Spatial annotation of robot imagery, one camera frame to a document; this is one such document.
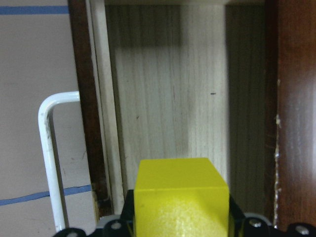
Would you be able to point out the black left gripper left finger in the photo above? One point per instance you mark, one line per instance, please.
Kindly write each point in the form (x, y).
(128, 213)

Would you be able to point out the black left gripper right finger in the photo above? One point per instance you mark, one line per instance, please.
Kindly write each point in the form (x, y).
(236, 218)

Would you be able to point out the yellow block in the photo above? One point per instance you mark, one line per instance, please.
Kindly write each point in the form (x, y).
(180, 197)

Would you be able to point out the light wood drawer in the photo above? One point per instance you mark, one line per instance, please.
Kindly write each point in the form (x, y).
(171, 79)

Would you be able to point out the dark wooden drawer cabinet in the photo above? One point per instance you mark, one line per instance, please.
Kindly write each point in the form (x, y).
(290, 112)

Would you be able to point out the white drawer handle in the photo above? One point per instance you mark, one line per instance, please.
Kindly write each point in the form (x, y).
(50, 154)

